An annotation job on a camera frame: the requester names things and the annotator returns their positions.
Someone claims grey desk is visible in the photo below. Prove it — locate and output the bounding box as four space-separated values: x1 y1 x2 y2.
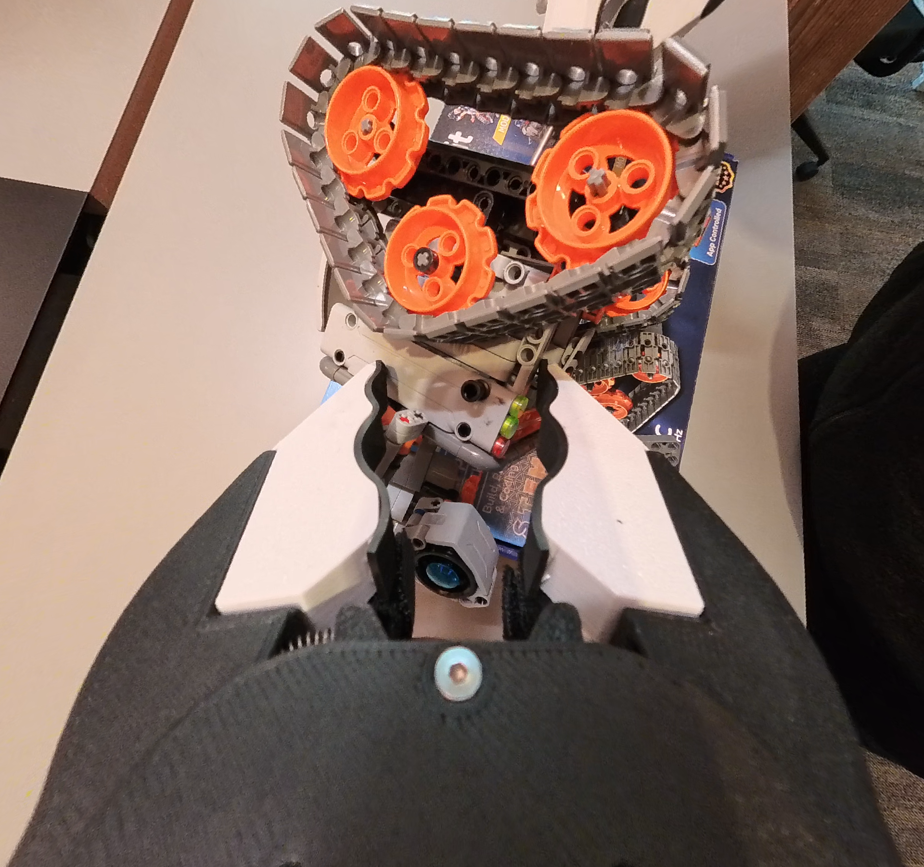
0 0 809 867

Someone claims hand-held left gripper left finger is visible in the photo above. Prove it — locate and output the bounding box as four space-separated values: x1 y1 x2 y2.
214 362 392 621

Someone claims dark brown desk pad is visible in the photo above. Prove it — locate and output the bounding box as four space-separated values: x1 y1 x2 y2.
0 177 90 409

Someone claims blue robot kit box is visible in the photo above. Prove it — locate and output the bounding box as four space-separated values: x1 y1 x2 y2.
462 153 742 549

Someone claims tracked building-block toy robot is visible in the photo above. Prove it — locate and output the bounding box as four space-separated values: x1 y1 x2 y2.
279 4 729 611

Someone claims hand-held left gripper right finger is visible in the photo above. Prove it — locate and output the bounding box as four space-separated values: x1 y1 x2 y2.
538 376 710 624

